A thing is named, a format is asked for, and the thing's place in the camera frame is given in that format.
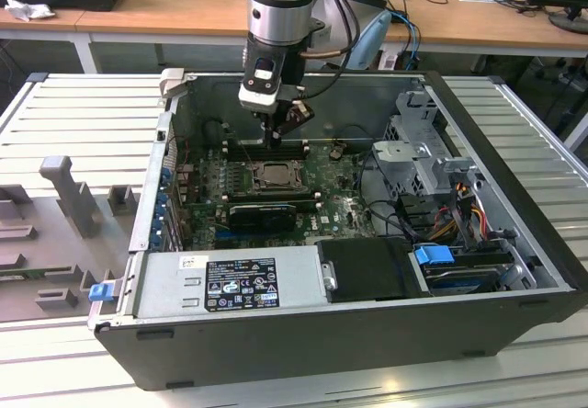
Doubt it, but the thin metal locking lever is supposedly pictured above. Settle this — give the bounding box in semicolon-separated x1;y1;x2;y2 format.
240;139;258;171

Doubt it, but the silver green CPU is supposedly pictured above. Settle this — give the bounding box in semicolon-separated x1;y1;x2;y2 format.
265;166;295;184

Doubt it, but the metal socket cover frame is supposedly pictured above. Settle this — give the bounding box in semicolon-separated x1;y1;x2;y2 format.
254;162;304;189

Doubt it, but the black RAM slot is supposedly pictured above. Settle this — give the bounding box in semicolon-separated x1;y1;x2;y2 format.
225;153;310;160
222;192;320;200
224;148;310;155
224;187;318;195
224;139;310;146
225;143;310;150

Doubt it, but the CPU socket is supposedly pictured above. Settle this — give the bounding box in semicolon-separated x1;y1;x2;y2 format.
250;159;308;193

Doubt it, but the pale blue teach pendant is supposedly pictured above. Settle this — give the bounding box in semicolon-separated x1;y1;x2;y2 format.
348;10;393;72

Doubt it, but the wooden desk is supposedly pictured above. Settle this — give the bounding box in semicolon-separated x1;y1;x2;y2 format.
75;0;588;74
0;0;134;76

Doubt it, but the green motherboard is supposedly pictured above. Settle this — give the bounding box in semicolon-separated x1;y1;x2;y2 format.
181;143;391;251

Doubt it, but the metal drive cage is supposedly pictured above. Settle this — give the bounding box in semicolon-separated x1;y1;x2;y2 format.
370;89;488;207

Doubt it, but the black graphics card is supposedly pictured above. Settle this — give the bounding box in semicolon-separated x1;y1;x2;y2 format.
227;202;299;234

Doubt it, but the black plastic shroud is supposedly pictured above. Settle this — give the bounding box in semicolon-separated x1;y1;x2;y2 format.
315;236;433;302

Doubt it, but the hard disk blue carrier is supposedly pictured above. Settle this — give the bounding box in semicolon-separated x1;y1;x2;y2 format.
412;244;514;297

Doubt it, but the silver power supply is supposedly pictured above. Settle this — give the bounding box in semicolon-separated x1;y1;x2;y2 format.
132;244;333;323

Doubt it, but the crumpled white paper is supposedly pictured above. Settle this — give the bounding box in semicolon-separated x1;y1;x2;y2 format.
3;0;57;23

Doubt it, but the black open PC case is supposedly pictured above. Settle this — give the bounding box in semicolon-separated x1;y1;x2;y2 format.
86;68;588;393

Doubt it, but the grey parts rack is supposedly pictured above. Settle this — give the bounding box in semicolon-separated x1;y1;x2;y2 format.
0;153;142;324

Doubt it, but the green RAM stick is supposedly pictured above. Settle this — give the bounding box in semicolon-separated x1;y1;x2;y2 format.
0;267;47;286

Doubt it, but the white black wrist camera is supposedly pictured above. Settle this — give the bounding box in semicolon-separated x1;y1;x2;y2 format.
237;56;282;116

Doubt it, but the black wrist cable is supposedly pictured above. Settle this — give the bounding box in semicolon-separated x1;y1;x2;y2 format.
302;0;364;102

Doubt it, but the blue cable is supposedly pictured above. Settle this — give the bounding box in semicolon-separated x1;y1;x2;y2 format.
389;9;422;72

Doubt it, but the yellow red power wire bundle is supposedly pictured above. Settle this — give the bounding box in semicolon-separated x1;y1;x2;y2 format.
429;180;491;244

